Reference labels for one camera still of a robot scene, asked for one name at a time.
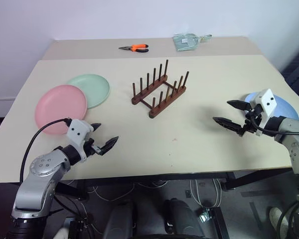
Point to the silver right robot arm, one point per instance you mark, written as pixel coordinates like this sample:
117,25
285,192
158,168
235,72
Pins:
295,147

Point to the black table frame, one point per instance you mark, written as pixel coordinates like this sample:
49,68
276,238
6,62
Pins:
214,175

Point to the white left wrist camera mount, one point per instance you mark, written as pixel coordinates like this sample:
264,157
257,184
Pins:
76,132

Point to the green plastic packet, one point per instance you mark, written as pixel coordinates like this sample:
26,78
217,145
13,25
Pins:
185,42

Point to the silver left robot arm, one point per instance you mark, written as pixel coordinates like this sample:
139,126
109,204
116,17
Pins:
41,174

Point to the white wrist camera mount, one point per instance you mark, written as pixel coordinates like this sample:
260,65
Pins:
76,132
266,102

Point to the green plate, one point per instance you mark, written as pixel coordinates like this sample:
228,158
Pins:
94,87

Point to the red plate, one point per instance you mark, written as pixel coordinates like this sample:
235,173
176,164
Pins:
59,107

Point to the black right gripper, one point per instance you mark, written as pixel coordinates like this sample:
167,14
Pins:
251,122

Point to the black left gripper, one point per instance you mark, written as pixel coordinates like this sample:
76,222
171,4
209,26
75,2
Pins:
92,148

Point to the black ribbed object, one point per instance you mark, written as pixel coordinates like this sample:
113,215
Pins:
297,69

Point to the white shoe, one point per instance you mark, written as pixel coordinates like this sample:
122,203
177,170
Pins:
276,220

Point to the blue plate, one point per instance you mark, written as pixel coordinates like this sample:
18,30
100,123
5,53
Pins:
286,109

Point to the wooden dish rack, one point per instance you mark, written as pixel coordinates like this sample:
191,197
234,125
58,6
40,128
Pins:
159,94

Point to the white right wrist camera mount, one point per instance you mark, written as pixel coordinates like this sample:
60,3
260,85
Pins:
266,102

